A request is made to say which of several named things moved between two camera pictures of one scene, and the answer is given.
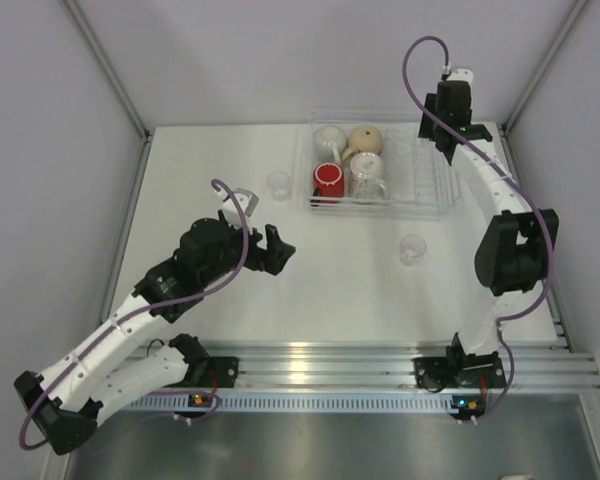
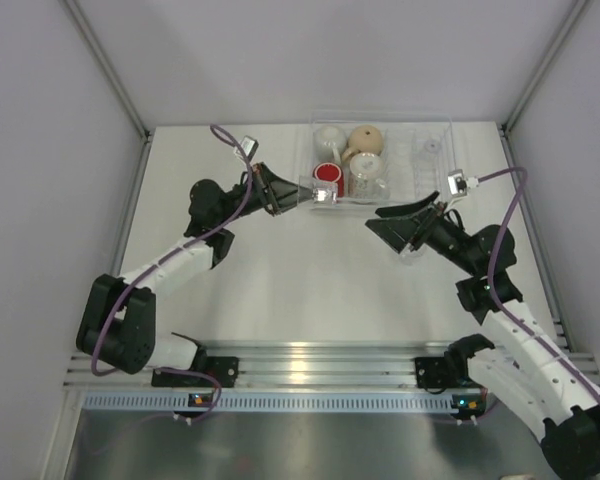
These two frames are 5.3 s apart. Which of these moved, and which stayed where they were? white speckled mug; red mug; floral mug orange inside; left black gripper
Moved: left black gripper
Stayed: white speckled mug; red mug; floral mug orange inside
